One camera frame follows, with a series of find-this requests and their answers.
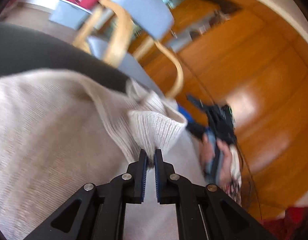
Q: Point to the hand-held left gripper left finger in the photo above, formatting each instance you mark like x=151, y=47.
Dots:
x=144, y=177

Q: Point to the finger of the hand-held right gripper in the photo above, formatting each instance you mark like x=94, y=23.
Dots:
x=199, y=103
x=196, y=130

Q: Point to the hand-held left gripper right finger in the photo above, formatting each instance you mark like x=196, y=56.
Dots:
x=157, y=177

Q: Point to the beige knit sweater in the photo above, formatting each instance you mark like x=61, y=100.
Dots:
x=56, y=130

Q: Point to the person's right forearm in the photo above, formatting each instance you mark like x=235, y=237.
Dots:
x=236, y=166

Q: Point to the person's right hand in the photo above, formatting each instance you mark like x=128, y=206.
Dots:
x=226, y=155

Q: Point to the wooden wardrobe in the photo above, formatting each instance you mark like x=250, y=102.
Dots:
x=244, y=55

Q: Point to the grey cushioned wooden armchair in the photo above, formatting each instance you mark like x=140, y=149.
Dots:
x=144, y=12

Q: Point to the red cloth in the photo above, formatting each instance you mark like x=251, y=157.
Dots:
x=293, y=220

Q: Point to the grey plastic storage bin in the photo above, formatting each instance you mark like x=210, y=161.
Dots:
x=66, y=15

